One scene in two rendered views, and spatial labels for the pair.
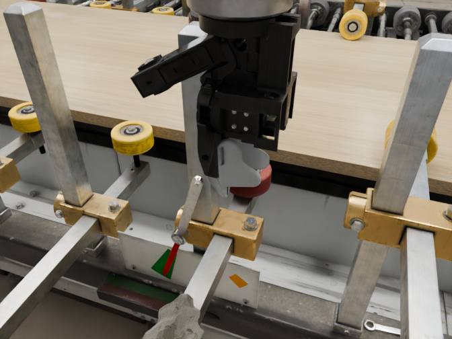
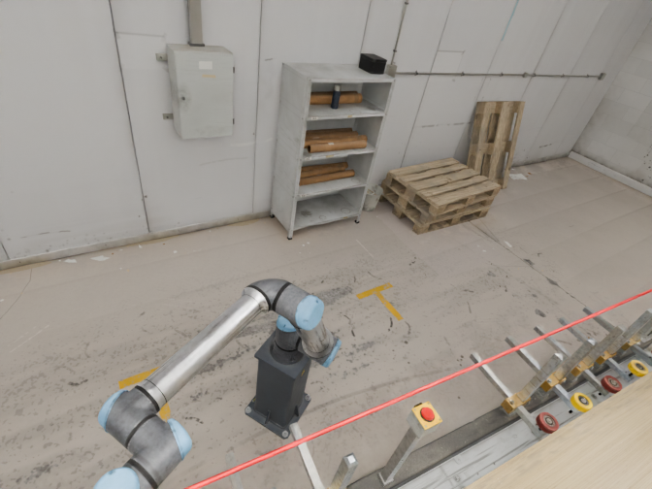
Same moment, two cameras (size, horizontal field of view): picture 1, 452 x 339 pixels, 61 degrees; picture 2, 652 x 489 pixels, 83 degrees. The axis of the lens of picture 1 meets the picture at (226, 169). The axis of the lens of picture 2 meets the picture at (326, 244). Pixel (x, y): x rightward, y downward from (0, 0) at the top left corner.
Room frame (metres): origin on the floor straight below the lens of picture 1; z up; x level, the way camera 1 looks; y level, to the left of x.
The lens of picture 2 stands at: (0.75, 0.00, 2.29)
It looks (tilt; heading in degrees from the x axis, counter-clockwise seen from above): 38 degrees down; 127
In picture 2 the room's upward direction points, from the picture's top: 12 degrees clockwise
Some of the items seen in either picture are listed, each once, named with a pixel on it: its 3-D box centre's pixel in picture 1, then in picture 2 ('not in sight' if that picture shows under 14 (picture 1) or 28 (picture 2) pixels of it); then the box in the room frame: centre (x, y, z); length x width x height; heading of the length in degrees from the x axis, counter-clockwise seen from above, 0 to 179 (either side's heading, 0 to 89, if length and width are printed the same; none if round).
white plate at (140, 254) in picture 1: (186, 270); not in sight; (0.44, 0.07, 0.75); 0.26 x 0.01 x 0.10; 70
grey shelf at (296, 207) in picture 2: not in sight; (326, 154); (-1.41, 2.58, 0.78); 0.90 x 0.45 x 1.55; 76
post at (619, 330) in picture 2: not in sight; (593, 356); (1.12, 1.92, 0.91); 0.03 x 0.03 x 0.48; 70
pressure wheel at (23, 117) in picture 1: (35, 130); not in sight; (0.73, 0.42, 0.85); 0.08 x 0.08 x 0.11
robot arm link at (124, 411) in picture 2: not in sight; (212, 341); (0.13, 0.36, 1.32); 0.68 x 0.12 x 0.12; 103
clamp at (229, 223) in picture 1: (219, 228); not in sight; (0.45, 0.01, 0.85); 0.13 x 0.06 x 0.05; 70
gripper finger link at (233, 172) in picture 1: (235, 174); not in sight; (0.33, -0.01, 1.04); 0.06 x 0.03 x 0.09; 70
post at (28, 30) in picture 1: (66, 155); not in sight; (0.53, 0.27, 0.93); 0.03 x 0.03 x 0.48; 70
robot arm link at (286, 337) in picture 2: not in sight; (292, 328); (-0.04, 0.90, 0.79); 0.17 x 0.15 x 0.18; 13
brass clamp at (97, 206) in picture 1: (92, 211); not in sight; (0.53, 0.25, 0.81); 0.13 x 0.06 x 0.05; 70
